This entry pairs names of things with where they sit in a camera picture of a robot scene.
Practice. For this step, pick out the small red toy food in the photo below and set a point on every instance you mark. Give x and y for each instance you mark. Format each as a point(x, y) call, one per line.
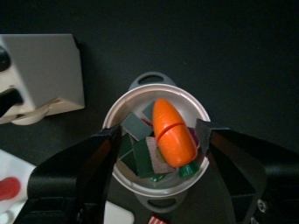
point(8, 188)

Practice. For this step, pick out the grey-green flat toy piece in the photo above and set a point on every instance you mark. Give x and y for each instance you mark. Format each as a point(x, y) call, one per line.
point(136, 126)

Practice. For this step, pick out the white cutting board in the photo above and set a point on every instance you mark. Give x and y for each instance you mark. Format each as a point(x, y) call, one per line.
point(13, 169)

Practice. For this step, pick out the red white striped small item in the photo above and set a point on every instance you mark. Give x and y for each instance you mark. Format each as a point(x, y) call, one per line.
point(157, 220)

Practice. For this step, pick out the beige square velcro piece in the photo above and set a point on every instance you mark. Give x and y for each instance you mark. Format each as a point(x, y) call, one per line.
point(160, 163)

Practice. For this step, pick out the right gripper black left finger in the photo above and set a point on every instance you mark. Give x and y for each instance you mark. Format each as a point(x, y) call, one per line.
point(77, 175)

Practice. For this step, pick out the dark green flat toy piece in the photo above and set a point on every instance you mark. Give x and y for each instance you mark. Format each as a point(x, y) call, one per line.
point(141, 159)

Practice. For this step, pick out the grey white toy appliance box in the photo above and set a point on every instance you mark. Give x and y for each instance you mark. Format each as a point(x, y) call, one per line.
point(47, 73)

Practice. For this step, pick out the purple toy piece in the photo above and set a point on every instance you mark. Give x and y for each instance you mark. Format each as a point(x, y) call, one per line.
point(193, 137)

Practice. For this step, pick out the orange toy carrot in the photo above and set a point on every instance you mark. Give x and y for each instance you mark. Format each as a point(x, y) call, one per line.
point(172, 137)

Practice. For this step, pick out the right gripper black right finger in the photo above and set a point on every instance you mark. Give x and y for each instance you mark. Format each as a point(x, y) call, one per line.
point(248, 169)

